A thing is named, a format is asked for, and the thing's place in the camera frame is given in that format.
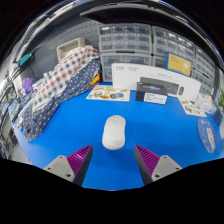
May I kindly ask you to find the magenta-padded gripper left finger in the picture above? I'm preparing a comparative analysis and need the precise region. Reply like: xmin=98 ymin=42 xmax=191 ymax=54
xmin=43 ymin=144 xmax=94 ymax=187

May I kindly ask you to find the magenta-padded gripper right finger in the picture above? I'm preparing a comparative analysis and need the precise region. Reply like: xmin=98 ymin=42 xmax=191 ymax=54
xmin=134 ymin=144 xmax=183 ymax=186

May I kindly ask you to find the white computer mouse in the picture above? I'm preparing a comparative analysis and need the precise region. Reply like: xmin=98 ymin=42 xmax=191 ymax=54
xmin=101 ymin=114 xmax=127 ymax=151

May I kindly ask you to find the round blue mouse pad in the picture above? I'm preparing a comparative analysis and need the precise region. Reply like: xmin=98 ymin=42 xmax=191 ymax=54
xmin=197 ymin=117 xmax=218 ymax=154

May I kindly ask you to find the navy polka dot cloth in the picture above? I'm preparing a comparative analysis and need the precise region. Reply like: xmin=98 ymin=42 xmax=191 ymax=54
xmin=21 ymin=59 xmax=102 ymax=143

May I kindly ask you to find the colourful sticker sheet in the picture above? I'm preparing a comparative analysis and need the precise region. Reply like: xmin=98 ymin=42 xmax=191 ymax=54
xmin=179 ymin=99 xmax=208 ymax=118

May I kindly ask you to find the clear box of gloves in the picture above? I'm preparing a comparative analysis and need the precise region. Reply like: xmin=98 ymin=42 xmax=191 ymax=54
xmin=196 ymin=93 xmax=218 ymax=116

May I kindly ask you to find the small black box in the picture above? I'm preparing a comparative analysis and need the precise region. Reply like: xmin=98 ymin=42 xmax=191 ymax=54
xmin=135 ymin=81 xmax=169 ymax=106

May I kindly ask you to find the food sticker sheet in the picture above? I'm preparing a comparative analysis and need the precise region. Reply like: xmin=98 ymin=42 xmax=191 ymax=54
xmin=85 ymin=84 xmax=131 ymax=102

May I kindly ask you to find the purple toy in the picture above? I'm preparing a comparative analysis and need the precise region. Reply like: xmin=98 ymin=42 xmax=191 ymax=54
xmin=22 ymin=77 xmax=34 ymax=95

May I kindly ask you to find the red blue checked cloth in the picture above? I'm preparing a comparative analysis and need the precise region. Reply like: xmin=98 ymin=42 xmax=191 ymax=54
xmin=33 ymin=45 xmax=101 ymax=111

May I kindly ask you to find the yellow object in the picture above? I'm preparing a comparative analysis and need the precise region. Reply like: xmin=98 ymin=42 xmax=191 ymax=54
xmin=90 ymin=73 xmax=101 ymax=86

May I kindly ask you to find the long white keyboard box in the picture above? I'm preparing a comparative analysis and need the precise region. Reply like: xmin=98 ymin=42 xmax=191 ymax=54
xmin=111 ymin=62 xmax=202 ymax=101

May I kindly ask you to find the yellow and blue box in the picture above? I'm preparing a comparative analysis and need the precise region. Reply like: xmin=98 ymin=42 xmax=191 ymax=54
xmin=163 ymin=51 xmax=193 ymax=77

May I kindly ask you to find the white wicker basket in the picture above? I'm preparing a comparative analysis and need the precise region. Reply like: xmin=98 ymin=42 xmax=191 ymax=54
xmin=56 ymin=37 xmax=87 ymax=63

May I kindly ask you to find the dark overhead shelf unit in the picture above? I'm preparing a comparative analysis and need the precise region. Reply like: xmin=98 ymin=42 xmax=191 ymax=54
xmin=79 ymin=4 xmax=224 ymax=64

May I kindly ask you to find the teal wall bin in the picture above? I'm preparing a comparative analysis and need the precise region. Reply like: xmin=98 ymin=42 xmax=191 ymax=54
xmin=18 ymin=53 xmax=33 ymax=67

